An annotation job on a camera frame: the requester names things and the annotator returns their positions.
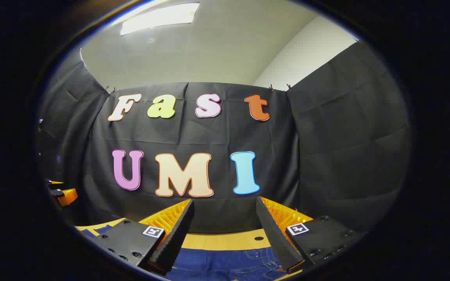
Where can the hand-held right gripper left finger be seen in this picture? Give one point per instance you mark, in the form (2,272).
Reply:
(180,234)

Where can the blue denim jeans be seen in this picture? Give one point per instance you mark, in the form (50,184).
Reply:
(217,265)

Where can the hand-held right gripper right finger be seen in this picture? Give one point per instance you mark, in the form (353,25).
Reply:
(274,234)

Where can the ceiling light panel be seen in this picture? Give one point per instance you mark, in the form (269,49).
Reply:
(158,17)

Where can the black backdrop cloth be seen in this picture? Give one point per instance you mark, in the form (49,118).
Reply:
(326,156)

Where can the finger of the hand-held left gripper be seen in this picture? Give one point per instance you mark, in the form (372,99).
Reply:
(68,196)
(55,182)

